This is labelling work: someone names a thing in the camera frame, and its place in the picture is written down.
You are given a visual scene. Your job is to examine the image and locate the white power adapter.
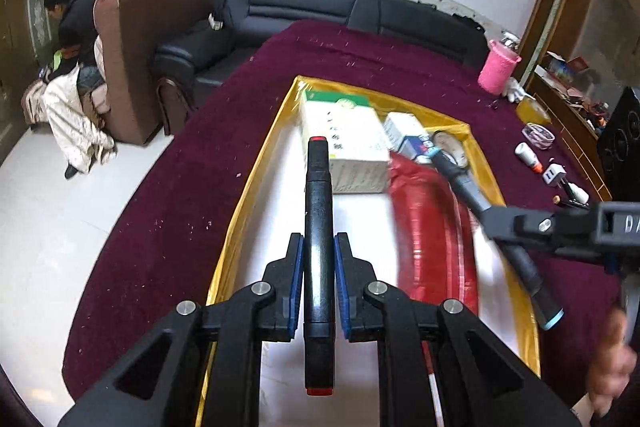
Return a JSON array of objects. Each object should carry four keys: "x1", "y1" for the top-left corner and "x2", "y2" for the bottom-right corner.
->
[{"x1": 542, "y1": 162, "x2": 566, "y2": 185}]

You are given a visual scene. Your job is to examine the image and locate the black marker teal cap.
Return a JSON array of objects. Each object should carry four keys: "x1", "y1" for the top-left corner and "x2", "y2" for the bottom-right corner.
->
[{"x1": 426, "y1": 141, "x2": 564, "y2": 331}]

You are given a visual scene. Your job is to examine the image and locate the white bottle orange cap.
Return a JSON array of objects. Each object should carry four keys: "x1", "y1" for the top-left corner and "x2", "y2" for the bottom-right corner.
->
[{"x1": 514, "y1": 142, "x2": 544, "y2": 174}]

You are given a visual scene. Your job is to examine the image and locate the red plastic packet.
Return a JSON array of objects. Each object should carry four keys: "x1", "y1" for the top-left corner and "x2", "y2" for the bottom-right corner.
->
[{"x1": 387, "y1": 150, "x2": 482, "y2": 318}]

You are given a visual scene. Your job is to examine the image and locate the black marker red cap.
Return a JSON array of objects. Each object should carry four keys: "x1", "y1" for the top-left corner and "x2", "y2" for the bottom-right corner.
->
[{"x1": 304, "y1": 135, "x2": 335, "y2": 397}]

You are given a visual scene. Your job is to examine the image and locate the blue white medicine box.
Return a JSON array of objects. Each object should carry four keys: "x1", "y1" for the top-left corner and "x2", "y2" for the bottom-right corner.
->
[{"x1": 383, "y1": 112, "x2": 431, "y2": 165}]

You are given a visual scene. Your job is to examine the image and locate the green white medicine box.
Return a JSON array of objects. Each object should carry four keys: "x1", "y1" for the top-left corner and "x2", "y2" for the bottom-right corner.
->
[{"x1": 298, "y1": 90, "x2": 390, "y2": 194}]

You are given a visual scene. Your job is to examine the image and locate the white dropper bottle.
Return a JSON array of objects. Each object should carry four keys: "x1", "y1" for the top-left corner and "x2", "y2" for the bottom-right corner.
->
[{"x1": 568, "y1": 182, "x2": 590, "y2": 205}]

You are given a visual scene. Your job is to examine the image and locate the black marker white cap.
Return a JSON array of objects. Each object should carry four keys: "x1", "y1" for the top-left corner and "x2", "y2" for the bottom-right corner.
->
[{"x1": 559, "y1": 178, "x2": 574, "y2": 199}]

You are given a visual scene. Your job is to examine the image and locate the black marker beige cap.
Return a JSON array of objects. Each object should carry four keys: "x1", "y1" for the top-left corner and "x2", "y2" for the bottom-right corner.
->
[{"x1": 552, "y1": 195, "x2": 590, "y2": 210}]

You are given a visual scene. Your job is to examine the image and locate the person's right hand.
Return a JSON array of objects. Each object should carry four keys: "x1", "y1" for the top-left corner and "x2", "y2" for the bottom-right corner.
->
[{"x1": 587, "y1": 308, "x2": 637, "y2": 416}]

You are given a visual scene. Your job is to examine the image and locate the wooden brick-pattern cabinet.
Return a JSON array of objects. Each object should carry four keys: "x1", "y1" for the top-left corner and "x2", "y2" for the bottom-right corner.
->
[{"x1": 526, "y1": 74, "x2": 612, "y2": 200}]

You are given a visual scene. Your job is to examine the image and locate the pink clear zip pouch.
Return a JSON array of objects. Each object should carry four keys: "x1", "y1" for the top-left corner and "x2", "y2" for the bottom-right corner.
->
[{"x1": 522, "y1": 122, "x2": 555, "y2": 150}]

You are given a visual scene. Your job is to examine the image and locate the yellow tape roll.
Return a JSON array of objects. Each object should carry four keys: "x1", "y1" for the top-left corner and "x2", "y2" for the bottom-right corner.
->
[{"x1": 515, "y1": 96, "x2": 551, "y2": 126}]

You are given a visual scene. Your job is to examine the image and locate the maroon table cloth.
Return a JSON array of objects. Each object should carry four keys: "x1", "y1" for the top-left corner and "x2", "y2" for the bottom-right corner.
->
[{"x1": 62, "y1": 20, "x2": 551, "y2": 398}]

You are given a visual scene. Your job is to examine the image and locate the white cloth gloves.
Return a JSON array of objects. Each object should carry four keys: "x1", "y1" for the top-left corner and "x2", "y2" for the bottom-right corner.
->
[{"x1": 502, "y1": 77, "x2": 527, "y2": 104}]

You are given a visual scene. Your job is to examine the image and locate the round clock in box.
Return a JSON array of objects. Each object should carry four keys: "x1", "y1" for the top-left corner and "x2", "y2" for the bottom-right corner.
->
[{"x1": 433, "y1": 130, "x2": 470, "y2": 170}]

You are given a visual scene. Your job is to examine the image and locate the red tissue box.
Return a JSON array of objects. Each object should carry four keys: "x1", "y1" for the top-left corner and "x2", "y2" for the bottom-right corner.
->
[{"x1": 567, "y1": 56, "x2": 589, "y2": 75}]

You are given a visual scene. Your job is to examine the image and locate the pink knit-sleeved bottle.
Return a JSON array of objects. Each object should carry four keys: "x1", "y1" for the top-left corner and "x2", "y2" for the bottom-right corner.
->
[{"x1": 477, "y1": 31, "x2": 522, "y2": 95}]

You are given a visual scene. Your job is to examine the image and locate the gold storage box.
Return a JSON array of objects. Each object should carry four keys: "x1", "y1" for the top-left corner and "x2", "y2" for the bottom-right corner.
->
[{"x1": 194, "y1": 74, "x2": 542, "y2": 427}]

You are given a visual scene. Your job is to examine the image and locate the brown armchair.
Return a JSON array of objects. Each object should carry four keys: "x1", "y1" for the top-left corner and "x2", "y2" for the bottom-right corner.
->
[{"x1": 93, "y1": 0, "x2": 214, "y2": 145}]

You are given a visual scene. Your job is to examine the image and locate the seated person in black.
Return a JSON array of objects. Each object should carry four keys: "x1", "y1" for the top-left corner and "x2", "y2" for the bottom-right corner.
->
[{"x1": 43, "y1": 0, "x2": 98, "y2": 81}]

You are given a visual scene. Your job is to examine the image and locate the black leather sofa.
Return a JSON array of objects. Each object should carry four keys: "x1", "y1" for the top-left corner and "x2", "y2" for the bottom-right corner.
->
[{"x1": 151, "y1": 0, "x2": 488, "y2": 108}]

